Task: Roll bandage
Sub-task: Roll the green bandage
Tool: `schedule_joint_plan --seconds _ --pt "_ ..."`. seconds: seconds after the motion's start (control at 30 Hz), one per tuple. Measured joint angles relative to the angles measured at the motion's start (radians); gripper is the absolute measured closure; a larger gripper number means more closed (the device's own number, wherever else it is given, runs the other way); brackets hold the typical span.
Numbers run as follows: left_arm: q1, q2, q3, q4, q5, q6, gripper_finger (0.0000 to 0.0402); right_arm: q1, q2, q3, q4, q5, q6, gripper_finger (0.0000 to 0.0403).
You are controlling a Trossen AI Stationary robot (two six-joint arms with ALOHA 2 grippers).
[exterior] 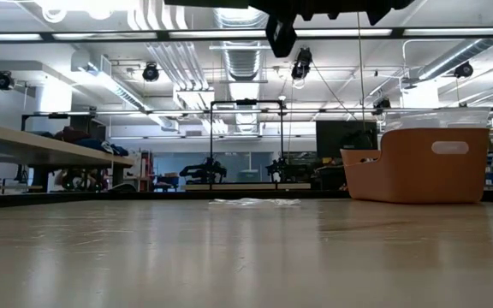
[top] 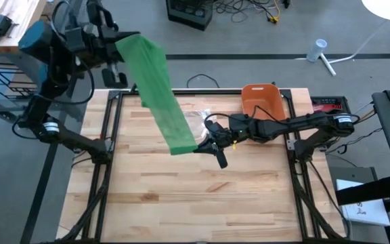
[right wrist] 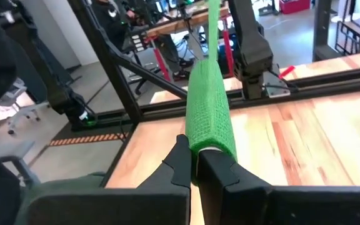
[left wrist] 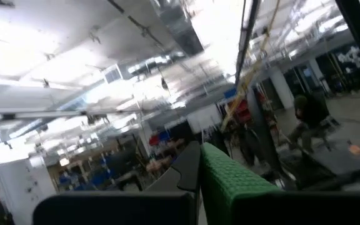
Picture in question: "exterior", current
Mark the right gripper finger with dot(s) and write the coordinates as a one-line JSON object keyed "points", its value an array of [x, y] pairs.
{"points": [[208, 2]]}

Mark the orange plastic bin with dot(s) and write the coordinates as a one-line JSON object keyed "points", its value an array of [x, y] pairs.
{"points": [[400, 171]]}

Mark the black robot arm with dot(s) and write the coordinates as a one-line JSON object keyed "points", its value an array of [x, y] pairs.
{"points": [[285, 169], [203, 171]]}

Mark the black ceiling spotlight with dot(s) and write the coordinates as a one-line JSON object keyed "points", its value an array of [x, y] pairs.
{"points": [[4, 81], [464, 69], [382, 104], [150, 72]]}

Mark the large black screen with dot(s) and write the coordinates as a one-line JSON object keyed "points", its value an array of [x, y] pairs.
{"points": [[336, 137]]}

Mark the teal box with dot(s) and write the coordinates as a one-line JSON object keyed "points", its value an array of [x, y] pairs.
{"points": [[247, 176]]}

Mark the long wooden table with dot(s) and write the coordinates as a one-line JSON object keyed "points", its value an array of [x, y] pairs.
{"points": [[246, 187]]}

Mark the dark clothes pile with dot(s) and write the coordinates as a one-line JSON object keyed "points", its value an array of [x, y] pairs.
{"points": [[73, 134]]}

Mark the wooden workbench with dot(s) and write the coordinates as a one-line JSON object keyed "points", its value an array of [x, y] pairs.
{"points": [[37, 147]]}

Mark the black frame beam with lights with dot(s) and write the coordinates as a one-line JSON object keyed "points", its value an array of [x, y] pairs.
{"points": [[396, 32]]}

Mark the black ceiling camera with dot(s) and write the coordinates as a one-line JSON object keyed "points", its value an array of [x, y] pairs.
{"points": [[303, 62]]}

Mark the thin black station frame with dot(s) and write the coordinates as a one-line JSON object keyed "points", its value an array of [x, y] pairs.
{"points": [[246, 102], [58, 115]]}

